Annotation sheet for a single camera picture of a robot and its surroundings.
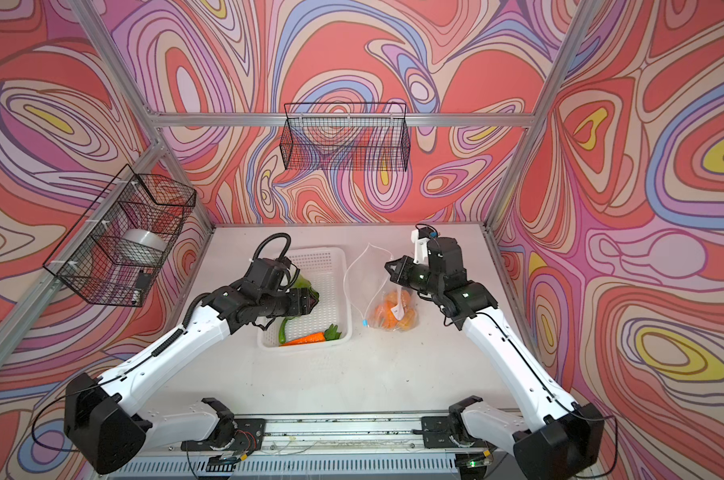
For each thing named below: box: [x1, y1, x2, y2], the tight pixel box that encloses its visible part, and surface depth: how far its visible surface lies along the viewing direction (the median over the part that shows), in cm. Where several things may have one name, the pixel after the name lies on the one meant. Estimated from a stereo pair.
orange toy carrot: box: [280, 332, 326, 347], surface depth 88 cm
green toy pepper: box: [278, 316, 295, 344], surface depth 90 cm
